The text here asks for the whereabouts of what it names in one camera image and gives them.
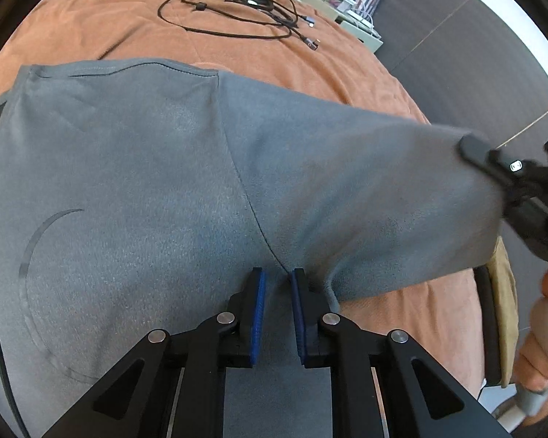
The mustard folded garment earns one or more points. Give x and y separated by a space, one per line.
506 305

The orange bed blanket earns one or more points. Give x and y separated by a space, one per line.
443 314

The right hand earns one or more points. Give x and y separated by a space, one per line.
531 366

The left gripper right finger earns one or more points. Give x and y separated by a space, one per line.
326 340

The grey t-shirt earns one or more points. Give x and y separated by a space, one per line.
138 194

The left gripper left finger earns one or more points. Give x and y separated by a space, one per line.
227 340

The white bedside drawer cabinet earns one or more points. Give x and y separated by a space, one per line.
352 23

